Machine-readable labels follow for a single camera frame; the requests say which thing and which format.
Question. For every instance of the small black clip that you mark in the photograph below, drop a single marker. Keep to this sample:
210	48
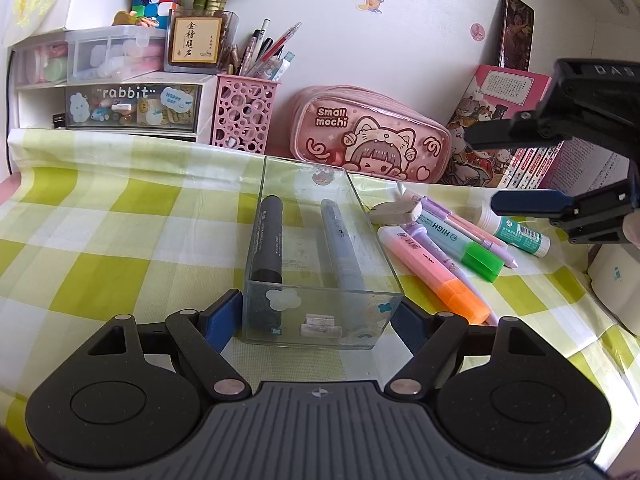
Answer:
59	121

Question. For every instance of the pink boxed book set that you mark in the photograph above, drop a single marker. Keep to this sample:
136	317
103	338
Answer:
485	110

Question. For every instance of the clear drawer unit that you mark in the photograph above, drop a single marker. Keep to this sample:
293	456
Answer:
100	55

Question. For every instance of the white eraser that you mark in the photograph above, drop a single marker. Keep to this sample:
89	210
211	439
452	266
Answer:
395	212

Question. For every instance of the small brown toy figures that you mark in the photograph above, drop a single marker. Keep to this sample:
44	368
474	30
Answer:
132	19

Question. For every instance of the clear plastic organizer box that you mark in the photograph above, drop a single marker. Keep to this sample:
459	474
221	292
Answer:
320	310

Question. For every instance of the black marker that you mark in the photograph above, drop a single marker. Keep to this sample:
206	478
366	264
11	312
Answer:
267	240

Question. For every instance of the green cap highlighter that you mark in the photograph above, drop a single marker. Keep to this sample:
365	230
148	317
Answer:
450	240

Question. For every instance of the slim purple pink pen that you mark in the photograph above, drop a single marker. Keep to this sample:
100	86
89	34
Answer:
480	232

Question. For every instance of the green white glue stick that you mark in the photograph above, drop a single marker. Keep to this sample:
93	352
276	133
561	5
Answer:
520	235

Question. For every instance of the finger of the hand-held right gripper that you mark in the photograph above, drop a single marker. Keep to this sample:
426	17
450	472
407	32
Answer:
525	202
500	132

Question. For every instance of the glass vase with label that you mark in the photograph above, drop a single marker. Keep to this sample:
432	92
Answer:
197	42

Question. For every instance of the white drawer organizer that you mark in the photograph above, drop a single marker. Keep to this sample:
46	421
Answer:
135	105

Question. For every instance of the duck cartoon wall sticker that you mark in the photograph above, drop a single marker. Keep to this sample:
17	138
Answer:
371	2

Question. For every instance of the pink cartoon pencil case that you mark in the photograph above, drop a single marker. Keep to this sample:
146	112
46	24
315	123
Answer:
370	132

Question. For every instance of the open text book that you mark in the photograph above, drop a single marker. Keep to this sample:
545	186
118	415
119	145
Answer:
585	165

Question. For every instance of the thick purple pen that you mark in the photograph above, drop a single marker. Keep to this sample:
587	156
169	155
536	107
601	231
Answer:
414	234

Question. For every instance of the pink perforated pen holder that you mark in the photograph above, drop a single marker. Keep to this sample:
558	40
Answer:
245	112

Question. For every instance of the pink orange highlighter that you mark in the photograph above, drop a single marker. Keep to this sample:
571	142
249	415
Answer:
430	270

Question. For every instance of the bunch of pens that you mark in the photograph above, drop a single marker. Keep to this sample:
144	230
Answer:
262	55

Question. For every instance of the pink round wall sticker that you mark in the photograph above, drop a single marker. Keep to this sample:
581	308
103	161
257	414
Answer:
478	31

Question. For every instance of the grey marker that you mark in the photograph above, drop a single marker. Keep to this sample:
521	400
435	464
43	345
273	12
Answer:
342	250

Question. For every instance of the white box with blue mark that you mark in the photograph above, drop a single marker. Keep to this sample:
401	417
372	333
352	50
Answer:
617	290

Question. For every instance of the green checkered tablecloth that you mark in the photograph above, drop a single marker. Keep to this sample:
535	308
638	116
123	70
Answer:
125	240

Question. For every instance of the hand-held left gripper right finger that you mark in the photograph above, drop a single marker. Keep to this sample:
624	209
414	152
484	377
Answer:
407	326

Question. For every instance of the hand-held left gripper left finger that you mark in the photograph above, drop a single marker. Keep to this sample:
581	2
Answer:
220	321

